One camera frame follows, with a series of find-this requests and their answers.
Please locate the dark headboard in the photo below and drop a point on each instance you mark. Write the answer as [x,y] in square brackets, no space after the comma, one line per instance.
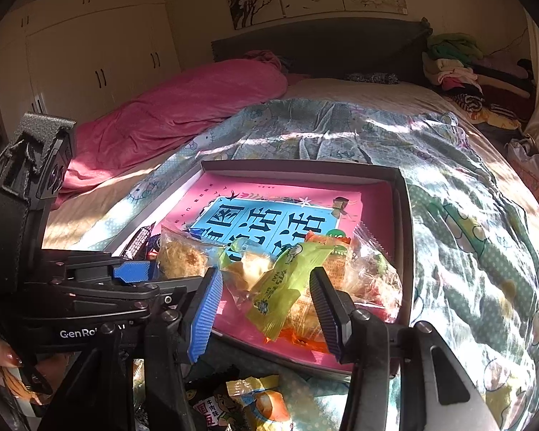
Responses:
[332,49]

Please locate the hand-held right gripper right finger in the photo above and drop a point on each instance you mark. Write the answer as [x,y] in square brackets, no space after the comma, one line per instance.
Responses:
[330,323]

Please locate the pink and blue book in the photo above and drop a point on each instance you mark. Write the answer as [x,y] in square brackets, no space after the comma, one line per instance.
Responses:
[260,188]

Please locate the orange biscuit roll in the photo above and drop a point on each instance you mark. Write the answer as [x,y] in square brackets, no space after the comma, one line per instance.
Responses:
[337,265]

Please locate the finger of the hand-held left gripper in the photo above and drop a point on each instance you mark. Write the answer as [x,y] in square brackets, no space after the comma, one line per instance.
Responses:
[94,301]
[134,271]

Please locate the pink blanket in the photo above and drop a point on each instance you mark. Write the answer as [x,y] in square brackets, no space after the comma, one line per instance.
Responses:
[161,112]

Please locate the shallow cardboard box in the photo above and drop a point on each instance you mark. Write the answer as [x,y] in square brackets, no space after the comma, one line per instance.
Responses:
[402,233]

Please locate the cream wardrobe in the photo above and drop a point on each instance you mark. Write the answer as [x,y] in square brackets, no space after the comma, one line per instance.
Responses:
[94,45]

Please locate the pile of folded clothes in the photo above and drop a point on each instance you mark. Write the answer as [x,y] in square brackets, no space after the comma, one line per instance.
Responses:
[453,67]

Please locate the clear pastry packet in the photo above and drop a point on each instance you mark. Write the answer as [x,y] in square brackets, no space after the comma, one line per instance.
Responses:
[373,278]

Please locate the white ruffled cloth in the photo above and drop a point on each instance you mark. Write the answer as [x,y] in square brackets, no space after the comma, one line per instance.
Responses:
[534,157]

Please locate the cartoon printed blanket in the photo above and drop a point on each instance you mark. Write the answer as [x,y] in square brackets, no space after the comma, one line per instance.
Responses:
[453,233]

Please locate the yellow and orange snack packet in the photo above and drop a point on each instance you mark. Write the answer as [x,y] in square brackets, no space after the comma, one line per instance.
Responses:
[262,406]

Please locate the black cartoon snack packet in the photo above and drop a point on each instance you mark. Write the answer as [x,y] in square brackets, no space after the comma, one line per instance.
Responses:
[211,406]

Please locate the clear meat floss cake packet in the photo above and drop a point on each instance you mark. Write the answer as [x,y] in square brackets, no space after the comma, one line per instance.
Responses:
[182,256]

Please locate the yellow-green snack packet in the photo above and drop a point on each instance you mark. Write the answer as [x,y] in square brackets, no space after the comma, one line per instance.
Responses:
[283,296]

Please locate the clear pale cake packet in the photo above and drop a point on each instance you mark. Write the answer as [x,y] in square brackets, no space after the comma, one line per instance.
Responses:
[249,269]

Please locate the bed with beige sheet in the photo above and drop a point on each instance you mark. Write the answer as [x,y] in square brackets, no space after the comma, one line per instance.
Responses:
[364,94]

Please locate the person's left hand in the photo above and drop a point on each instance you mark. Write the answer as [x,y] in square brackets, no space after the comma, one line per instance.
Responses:
[2,359]

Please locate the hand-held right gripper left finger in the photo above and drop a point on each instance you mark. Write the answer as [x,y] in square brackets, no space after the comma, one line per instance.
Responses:
[204,318]

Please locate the blue cookie packet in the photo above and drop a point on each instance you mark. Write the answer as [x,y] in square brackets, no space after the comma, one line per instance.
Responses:
[140,240]

